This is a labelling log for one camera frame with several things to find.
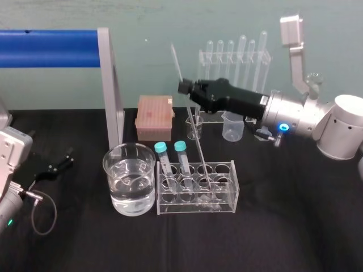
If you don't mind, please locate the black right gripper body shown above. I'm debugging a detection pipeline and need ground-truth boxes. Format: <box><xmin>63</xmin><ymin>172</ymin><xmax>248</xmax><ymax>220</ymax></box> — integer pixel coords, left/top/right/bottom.
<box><xmin>208</xmin><ymin>77</ymin><xmax>269</xmax><ymax>118</ymax></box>

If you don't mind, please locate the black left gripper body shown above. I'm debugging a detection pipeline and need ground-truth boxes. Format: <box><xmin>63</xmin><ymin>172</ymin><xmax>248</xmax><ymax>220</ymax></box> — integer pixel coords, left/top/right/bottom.
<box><xmin>29</xmin><ymin>152</ymin><xmax>57</xmax><ymax>186</ymax></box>

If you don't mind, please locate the small glass beaker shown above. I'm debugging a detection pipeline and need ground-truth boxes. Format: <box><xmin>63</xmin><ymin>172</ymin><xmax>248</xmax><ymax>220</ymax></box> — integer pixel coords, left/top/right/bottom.
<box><xmin>185</xmin><ymin>114</ymin><xmax>205</xmax><ymax>141</ymax></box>

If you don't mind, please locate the clear acrylic pipette rack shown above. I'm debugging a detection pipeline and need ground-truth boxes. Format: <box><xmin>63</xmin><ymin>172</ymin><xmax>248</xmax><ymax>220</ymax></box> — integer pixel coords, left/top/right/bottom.
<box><xmin>198</xmin><ymin>49</ymin><xmax>272</xmax><ymax>124</ymax></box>

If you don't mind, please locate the clear tube with teal cap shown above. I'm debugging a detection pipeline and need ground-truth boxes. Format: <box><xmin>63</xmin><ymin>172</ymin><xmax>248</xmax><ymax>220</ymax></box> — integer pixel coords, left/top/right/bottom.
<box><xmin>154</xmin><ymin>141</ymin><xmax>176</xmax><ymax>194</ymax></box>
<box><xmin>173</xmin><ymin>140</ymin><xmax>195</xmax><ymax>191</ymax></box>

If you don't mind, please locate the large glass beaker with water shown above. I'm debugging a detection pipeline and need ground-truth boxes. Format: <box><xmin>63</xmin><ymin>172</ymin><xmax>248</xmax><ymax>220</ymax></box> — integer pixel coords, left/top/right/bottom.
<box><xmin>102</xmin><ymin>142</ymin><xmax>157</xmax><ymax>218</ymax></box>

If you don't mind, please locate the clear acrylic test tube rack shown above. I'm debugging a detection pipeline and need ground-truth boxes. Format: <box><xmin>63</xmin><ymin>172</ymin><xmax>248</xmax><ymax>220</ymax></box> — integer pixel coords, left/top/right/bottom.
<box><xmin>155</xmin><ymin>159</ymin><xmax>240</xmax><ymax>215</ymax></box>

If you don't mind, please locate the blue padded tube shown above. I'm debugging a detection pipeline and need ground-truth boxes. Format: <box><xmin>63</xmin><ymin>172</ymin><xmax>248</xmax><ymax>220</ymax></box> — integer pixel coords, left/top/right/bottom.
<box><xmin>0</xmin><ymin>29</ymin><xmax>100</xmax><ymax>69</ymax></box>

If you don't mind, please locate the clear plastic measuring cup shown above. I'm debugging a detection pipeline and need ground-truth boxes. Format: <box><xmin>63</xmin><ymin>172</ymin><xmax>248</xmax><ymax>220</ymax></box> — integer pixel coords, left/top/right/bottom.
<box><xmin>221</xmin><ymin>110</ymin><xmax>245</xmax><ymax>142</ymax></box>

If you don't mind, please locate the brown pipette tip box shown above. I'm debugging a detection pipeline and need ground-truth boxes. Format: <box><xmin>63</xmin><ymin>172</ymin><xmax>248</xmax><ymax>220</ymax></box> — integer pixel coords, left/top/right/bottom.
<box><xmin>135</xmin><ymin>95</ymin><xmax>175</xmax><ymax>142</ymax></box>

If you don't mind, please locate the clear glass flask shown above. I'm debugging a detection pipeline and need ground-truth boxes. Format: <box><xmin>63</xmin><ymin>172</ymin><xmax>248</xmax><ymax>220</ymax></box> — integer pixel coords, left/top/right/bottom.
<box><xmin>306</xmin><ymin>71</ymin><xmax>326</xmax><ymax>99</ymax></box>

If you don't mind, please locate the black table cloth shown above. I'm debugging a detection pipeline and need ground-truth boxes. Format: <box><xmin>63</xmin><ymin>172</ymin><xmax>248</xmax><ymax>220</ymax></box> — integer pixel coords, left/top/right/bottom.
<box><xmin>0</xmin><ymin>107</ymin><xmax>363</xmax><ymax>272</ymax></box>

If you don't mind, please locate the left gripper cable with plug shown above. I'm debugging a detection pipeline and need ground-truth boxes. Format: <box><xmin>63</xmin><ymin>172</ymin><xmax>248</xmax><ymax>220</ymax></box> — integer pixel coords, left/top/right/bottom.
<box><xmin>16</xmin><ymin>183</ymin><xmax>58</xmax><ymax>236</ymax></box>

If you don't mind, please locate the gripper cable with plug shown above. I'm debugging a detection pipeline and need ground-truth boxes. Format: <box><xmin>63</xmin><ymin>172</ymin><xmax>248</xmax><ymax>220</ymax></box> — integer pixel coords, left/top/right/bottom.
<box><xmin>16</xmin><ymin>183</ymin><xmax>58</xmax><ymax>236</ymax></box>
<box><xmin>265</xmin><ymin>131</ymin><xmax>284</xmax><ymax>148</ymax></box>

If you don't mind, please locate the right gripper cable with plug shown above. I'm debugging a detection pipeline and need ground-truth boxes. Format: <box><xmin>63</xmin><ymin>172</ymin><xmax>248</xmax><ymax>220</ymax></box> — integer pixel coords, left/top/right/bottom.
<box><xmin>265</xmin><ymin>131</ymin><xmax>284</xmax><ymax>148</ymax></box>

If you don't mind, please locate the grey frame post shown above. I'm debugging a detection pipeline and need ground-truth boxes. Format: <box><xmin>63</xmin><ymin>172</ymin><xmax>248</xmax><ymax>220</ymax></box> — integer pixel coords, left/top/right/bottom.
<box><xmin>96</xmin><ymin>27</ymin><xmax>126</xmax><ymax>150</ymax></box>

